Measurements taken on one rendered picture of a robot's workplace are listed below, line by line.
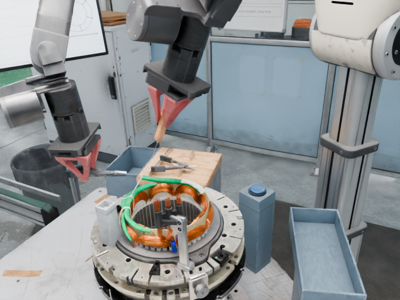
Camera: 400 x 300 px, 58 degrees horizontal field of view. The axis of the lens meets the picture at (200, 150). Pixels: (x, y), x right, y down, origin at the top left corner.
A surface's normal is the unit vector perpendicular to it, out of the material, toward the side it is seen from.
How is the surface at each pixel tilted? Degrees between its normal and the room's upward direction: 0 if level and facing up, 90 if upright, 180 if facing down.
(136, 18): 77
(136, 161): 90
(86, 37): 83
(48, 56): 68
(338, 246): 0
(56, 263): 0
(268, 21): 90
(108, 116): 90
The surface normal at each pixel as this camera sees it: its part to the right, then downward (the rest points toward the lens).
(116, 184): -0.28, 0.44
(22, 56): 0.58, 0.24
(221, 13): 0.38, 0.83
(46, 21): 0.34, 0.02
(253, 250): -0.73, 0.33
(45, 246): -0.04, -0.89
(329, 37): -0.90, 0.22
